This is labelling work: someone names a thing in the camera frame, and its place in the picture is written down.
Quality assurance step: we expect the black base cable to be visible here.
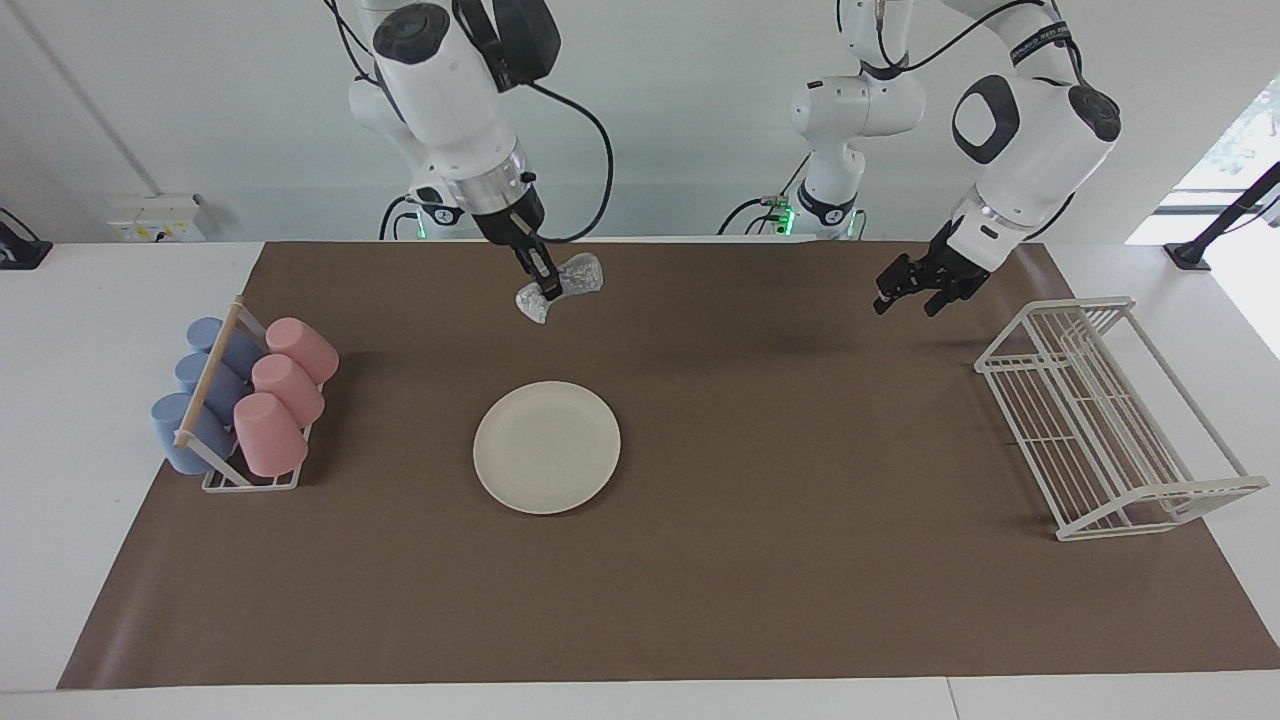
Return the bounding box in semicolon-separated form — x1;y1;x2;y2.
716;155;813;239
378;193;426;242

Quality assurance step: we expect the cup rack with wooden bar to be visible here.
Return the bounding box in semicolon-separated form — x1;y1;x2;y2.
173;297;323;493

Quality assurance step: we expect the silver mesh sponge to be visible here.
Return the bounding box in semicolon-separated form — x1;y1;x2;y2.
514;253;604;327

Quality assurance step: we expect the pink plastic cup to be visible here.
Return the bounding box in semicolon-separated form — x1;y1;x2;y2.
233;392;309;478
265;317;340;386
251;354;326;429

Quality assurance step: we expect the black left base cable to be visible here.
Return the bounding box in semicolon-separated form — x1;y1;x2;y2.
716;155;813;239

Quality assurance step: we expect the white wall outlet box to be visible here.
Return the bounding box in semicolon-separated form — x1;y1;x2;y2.
105;193;208;244

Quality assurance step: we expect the blue plastic cup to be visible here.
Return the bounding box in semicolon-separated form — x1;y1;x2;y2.
150;392;238;476
175;352;251;426
186;317;266;381

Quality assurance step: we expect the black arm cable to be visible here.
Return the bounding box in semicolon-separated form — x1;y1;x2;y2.
876;0;1086;81
520;78;614;245

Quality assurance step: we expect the small black table clamp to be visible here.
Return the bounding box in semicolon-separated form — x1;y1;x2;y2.
0;207;53;271

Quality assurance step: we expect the brown table mat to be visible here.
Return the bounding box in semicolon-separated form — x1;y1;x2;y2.
57;240;1280;691

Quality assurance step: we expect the cream round plate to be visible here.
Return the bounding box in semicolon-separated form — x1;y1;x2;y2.
472;381;622;516

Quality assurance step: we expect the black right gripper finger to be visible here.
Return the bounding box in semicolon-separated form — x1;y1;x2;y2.
530;235;564;292
515;240;561;303

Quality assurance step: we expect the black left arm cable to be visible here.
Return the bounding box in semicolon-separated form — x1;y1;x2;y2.
876;0;1086;81

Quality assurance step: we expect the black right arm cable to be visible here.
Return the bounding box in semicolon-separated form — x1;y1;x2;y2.
520;78;614;245

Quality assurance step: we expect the bright window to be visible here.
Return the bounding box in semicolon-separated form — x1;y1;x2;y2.
1125;78;1280;246

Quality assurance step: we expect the white wire dish rack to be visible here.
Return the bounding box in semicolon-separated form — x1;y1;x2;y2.
975;296;1271;542

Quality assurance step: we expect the black right base cable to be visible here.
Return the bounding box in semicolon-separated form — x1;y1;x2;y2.
378;193;426;242

